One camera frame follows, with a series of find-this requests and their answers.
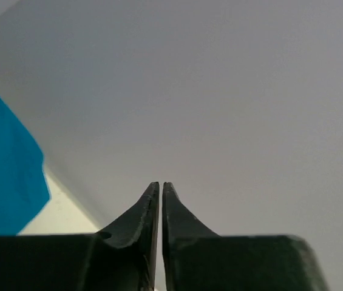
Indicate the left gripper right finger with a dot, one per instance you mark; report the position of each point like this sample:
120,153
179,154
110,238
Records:
196,258

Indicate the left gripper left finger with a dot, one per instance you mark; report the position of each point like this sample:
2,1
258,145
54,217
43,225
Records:
121,256

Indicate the blue t shirt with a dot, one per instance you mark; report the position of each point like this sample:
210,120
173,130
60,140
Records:
23,188

